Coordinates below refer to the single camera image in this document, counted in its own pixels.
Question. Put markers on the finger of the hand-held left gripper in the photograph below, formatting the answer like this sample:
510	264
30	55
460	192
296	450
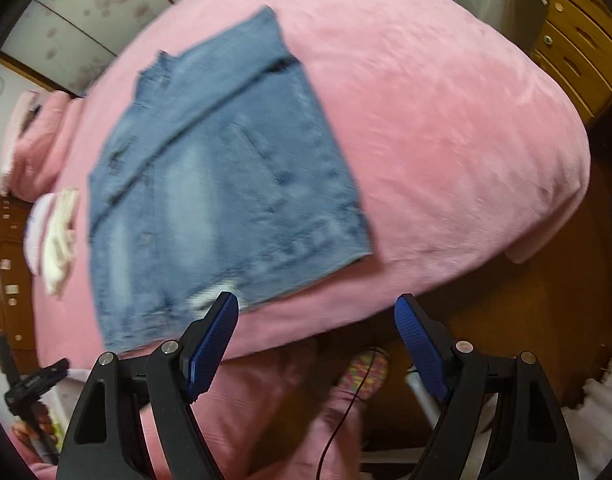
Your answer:
53	371

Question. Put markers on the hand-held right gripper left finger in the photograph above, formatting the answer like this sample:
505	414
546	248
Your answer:
211	345

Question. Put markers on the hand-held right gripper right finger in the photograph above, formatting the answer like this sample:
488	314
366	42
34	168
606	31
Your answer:
420	350

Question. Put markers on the blue denim jacket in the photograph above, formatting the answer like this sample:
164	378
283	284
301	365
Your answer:
211	185

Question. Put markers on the folded white clothes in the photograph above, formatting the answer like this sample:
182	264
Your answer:
58	245

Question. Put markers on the colourful slipper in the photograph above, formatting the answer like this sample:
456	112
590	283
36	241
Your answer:
363	372

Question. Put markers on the person's pink pants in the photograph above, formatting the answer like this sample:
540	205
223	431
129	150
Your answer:
266	400

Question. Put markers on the wooden headboard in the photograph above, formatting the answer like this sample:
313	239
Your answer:
6	300

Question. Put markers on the small white printed pillow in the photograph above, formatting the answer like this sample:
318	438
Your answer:
36	230

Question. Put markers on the white fluffy rug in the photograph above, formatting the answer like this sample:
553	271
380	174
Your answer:
595	430

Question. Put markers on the pink bed blanket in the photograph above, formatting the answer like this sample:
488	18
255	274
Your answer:
435	135

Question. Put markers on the folded pink quilt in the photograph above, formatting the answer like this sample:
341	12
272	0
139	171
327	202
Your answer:
41	145

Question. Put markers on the wooden drawer cabinet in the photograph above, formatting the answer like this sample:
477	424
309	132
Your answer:
575	35

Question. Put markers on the floral wardrobe doors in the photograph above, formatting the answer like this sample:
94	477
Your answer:
76	20

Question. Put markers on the white metal frame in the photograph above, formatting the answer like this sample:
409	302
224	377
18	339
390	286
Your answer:
423	405

